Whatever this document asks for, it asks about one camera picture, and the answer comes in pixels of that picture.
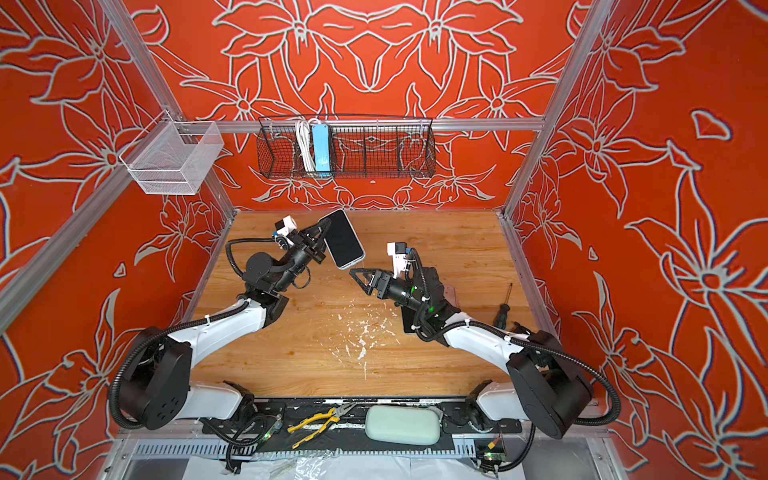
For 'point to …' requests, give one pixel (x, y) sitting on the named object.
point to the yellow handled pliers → (333, 414)
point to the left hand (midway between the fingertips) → (330, 221)
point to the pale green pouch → (409, 424)
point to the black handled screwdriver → (501, 315)
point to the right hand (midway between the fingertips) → (352, 276)
